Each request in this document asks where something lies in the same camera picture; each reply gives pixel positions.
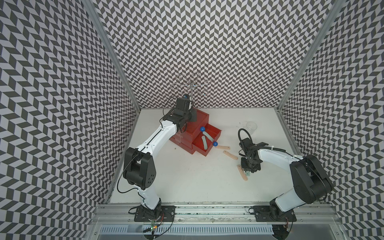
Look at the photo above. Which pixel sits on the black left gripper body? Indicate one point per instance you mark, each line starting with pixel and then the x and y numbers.
pixel 190 117

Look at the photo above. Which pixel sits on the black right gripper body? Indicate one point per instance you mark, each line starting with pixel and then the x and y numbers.
pixel 249 164

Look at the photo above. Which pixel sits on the pink folding knife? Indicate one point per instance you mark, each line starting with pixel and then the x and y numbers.
pixel 223 147
pixel 242 173

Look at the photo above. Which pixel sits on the red plastic drawer cabinet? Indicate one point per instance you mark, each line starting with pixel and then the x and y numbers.
pixel 189 138

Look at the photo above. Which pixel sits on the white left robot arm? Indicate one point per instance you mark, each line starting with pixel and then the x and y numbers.
pixel 139 163

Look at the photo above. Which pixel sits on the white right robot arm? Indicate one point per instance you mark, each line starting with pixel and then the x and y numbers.
pixel 310 180

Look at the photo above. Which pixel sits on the pink folding knife angled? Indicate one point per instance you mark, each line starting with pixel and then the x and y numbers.
pixel 230 155

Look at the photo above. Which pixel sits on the clear drinking glass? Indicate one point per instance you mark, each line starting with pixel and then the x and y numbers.
pixel 251 127

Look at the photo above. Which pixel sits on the chrome wire stand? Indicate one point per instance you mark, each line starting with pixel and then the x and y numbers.
pixel 195 86

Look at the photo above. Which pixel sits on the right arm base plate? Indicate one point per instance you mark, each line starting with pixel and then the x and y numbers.
pixel 273 214

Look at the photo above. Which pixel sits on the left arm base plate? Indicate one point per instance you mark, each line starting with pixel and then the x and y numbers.
pixel 160 213

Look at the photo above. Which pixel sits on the aluminium corner post left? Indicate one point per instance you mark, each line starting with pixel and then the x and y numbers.
pixel 94 18

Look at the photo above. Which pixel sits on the aluminium corner post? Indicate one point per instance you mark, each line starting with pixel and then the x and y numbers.
pixel 322 33
pixel 94 18

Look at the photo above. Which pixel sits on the aluminium corner post right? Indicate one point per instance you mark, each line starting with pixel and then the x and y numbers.
pixel 322 33

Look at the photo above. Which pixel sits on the aluminium front rail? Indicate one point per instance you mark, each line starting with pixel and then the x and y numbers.
pixel 230 213

